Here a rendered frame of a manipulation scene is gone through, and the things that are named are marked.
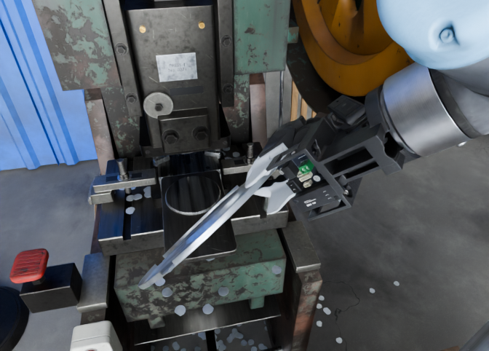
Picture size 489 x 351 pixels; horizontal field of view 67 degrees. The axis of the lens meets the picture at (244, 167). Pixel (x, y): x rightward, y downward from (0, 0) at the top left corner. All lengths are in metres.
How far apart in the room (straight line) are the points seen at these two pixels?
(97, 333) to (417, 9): 0.79
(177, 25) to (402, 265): 1.44
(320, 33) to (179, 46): 0.38
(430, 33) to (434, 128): 0.14
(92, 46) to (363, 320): 1.34
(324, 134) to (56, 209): 1.86
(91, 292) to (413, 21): 0.82
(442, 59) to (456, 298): 1.64
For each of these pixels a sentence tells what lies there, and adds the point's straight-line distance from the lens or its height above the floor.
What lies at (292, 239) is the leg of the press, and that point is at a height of 0.64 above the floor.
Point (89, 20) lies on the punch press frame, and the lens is 0.65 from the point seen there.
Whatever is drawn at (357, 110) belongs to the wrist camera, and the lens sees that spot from 0.37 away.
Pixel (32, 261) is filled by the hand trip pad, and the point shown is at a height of 0.76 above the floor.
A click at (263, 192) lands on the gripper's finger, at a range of 0.46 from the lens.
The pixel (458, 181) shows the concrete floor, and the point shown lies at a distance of 2.37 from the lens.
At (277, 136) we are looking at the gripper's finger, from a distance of 0.41.
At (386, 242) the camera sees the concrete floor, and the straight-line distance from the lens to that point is 1.86.
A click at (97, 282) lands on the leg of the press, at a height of 0.64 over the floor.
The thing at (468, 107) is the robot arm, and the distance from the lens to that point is 0.30.
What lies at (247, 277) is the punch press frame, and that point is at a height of 0.60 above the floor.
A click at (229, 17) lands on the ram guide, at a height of 1.16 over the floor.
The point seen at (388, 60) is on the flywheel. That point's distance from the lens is 0.65.
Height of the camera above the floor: 1.35
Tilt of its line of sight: 39 degrees down
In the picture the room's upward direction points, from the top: straight up
